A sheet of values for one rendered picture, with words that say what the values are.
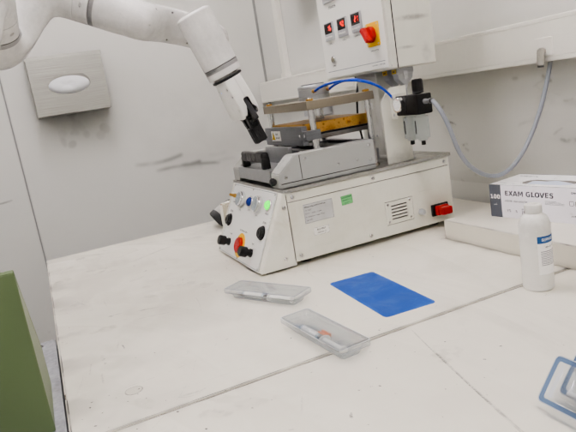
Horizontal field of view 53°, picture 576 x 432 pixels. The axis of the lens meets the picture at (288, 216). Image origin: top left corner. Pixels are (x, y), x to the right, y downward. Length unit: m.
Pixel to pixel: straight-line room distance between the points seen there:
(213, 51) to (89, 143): 1.50
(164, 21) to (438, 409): 1.06
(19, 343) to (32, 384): 0.06
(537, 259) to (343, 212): 0.49
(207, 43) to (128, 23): 0.18
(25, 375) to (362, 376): 0.44
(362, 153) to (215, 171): 1.61
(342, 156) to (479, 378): 0.71
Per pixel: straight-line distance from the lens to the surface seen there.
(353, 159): 1.37
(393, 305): 1.03
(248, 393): 0.82
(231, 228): 1.53
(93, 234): 2.83
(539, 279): 1.05
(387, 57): 1.43
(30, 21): 1.46
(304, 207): 1.31
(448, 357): 0.85
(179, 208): 2.88
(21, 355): 0.83
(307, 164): 1.31
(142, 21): 1.40
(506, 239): 1.25
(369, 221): 1.39
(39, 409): 0.86
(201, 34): 1.37
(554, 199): 1.29
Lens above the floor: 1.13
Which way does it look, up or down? 12 degrees down
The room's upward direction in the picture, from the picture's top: 9 degrees counter-clockwise
